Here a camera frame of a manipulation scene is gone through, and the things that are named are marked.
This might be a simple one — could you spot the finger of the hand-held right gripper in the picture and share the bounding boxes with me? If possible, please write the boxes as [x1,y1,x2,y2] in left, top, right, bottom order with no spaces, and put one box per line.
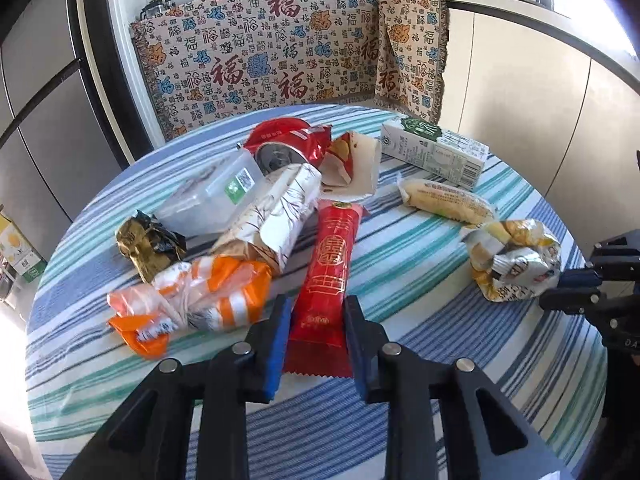
[559,231,640,289]
[538,287,608,317]

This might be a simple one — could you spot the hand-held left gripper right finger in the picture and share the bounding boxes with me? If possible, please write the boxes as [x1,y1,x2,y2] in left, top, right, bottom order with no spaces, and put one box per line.
[344,296,571,480]

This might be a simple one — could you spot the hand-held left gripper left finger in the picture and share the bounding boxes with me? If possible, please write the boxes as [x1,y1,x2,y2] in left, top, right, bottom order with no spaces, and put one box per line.
[60,294,293,480]

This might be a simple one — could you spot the yellow and white wrapper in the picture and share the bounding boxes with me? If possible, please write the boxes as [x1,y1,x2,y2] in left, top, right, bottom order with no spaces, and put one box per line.
[465,219,564,304]

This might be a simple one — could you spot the long red snack packet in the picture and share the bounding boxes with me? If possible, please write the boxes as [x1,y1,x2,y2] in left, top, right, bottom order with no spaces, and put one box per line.
[282,199,371,379]

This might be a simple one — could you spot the white line-drawing paper bag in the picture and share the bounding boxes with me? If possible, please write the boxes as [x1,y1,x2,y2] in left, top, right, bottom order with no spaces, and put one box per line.
[210,164,324,279]

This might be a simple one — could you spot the white red-yellow paper bag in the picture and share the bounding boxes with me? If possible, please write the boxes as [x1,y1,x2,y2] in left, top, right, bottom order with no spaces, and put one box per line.
[320,131,384,200]

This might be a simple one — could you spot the blue green striped tablecloth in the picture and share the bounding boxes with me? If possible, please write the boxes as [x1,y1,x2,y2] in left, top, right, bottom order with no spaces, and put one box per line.
[25,102,608,480]

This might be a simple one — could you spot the orange and white plastic wrapper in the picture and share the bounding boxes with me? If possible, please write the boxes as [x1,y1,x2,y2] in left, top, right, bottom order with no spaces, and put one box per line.
[107,255,274,361]

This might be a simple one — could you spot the yellow pastry in clear wrapper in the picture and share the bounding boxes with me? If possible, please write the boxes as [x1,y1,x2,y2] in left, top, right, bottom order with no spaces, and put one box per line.
[397,176,499,226]

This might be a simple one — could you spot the clear plastic box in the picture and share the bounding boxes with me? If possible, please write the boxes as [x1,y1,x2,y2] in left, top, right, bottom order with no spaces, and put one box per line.
[157,152,272,239]

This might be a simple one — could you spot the gold and black foil wrapper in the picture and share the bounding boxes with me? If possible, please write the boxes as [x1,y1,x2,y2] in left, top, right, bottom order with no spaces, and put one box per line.
[115,211,189,284]

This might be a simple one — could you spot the crushed red can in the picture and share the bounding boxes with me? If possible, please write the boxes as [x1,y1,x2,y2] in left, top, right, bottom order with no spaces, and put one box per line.
[245,119,314,177]

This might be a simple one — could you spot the white and green milk carton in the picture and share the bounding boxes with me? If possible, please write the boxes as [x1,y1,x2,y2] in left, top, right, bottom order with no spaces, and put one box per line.
[380,116,491,192]

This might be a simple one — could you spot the red foil wrapper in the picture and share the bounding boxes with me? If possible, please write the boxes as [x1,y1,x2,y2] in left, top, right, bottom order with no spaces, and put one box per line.
[295,125,334,172]

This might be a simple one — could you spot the white kitchen cabinet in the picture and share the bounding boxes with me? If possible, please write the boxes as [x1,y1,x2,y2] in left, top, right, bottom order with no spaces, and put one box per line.
[444,0,640,241]

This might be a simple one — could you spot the yellow and green cardboard box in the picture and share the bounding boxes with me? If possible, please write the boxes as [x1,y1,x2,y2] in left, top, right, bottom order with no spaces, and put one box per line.
[0,205,49,282]

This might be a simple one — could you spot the printed blanket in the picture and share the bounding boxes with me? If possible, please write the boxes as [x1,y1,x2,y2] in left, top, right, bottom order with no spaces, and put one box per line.
[129,0,451,144]

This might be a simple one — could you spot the grey refrigerator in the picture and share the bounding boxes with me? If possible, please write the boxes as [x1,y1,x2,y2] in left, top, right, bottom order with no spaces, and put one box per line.
[0,0,153,241]

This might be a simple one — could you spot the glass kettle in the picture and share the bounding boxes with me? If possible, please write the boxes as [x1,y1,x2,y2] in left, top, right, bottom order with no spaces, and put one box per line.
[140,0,174,22]

